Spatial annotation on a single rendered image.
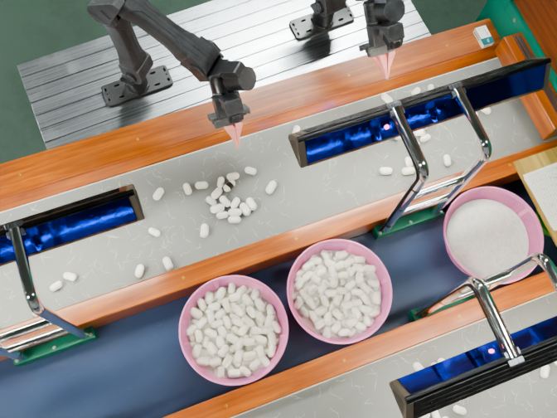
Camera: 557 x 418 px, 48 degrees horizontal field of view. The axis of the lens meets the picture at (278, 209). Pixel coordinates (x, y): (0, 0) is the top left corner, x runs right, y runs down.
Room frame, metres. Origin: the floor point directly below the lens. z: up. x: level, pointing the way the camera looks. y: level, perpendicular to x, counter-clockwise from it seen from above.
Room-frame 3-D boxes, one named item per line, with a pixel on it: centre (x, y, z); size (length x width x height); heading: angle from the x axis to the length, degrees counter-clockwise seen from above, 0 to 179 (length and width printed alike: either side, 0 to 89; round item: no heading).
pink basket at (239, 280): (0.21, 0.05, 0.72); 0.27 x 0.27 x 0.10
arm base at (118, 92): (0.86, 0.47, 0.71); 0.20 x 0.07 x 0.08; 124
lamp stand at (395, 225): (0.66, -0.32, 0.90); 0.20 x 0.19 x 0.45; 120
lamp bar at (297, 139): (0.73, -0.28, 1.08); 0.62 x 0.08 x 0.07; 120
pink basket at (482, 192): (0.57, -0.57, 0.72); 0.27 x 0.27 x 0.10
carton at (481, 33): (1.17, -0.50, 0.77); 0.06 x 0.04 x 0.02; 30
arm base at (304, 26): (1.20, -0.03, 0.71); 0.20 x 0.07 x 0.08; 124
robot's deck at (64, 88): (0.82, 0.08, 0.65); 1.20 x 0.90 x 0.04; 124
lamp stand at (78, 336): (0.17, 0.52, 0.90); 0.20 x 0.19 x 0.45; 120
